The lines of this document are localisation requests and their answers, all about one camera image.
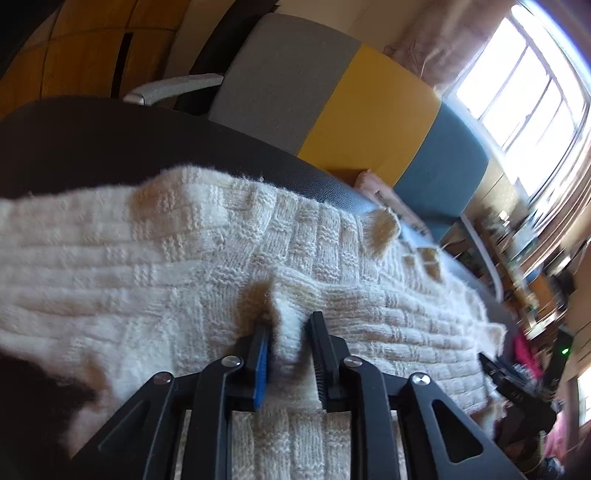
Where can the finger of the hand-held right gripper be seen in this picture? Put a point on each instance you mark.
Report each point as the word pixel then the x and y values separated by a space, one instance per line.
pixel 490 364

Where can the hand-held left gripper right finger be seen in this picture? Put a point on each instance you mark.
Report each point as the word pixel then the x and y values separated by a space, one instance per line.
pixel 323 369

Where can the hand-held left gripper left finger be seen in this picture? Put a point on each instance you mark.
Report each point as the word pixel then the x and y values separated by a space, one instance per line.
pixel 259 369

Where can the white knit sweater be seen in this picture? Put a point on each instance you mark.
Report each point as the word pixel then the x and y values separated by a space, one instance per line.
pixel 138 277

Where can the magenta cloth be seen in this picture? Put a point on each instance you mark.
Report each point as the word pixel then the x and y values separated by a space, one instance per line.
pixel 524 350

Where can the black device with green light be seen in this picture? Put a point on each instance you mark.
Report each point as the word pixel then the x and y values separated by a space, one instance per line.
pixel 559 355

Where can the cluttered wooden shelf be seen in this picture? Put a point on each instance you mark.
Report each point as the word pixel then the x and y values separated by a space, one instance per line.
pixel 512 240

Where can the pink printed cloth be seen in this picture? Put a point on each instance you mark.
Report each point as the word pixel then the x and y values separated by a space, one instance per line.
pixel 374 184

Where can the grey yellow teal striped chair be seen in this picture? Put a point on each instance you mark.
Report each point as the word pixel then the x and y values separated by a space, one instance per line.
pixel 383 115

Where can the window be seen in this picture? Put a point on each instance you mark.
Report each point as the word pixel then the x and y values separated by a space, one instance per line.
pixel 521 92

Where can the pale pink curtain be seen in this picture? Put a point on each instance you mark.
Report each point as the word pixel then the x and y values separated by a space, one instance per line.
pixel 438 41

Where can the wooden wardrobe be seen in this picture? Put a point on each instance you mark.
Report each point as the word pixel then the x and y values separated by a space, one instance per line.
pixel 69 60

